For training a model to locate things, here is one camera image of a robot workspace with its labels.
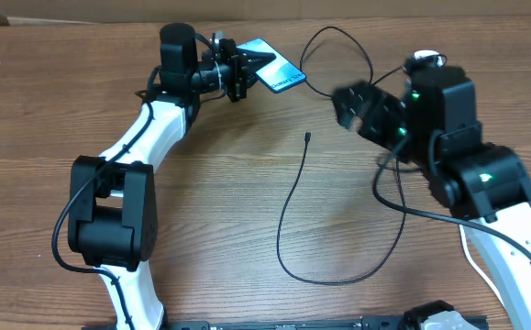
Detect blue-framed smartphone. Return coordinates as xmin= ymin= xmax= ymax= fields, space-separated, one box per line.
xmin=238 ymin=38 xmax=306 ymax=94

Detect black charging cable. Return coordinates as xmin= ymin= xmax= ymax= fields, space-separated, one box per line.
xmin=276 ymin=26 xmax=448 ymax=287

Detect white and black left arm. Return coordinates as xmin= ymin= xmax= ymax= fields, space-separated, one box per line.
xmin=51 ymin=23 xmax=279 ymax=329

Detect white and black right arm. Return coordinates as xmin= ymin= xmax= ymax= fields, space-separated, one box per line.
xmin=331 ymin=53 xmax=531 ymax=329

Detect white charger plug adapter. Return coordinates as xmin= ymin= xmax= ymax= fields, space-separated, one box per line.
xmin=413 ymin=49 xmax=448 ymax=66

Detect white power strip cord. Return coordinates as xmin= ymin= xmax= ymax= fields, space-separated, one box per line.
xmin=458 ymin=224 xmax=507 ymax=306

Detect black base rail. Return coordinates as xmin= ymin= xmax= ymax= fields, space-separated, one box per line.
xmin=81 ymin=314 xmax=490 ymax=330

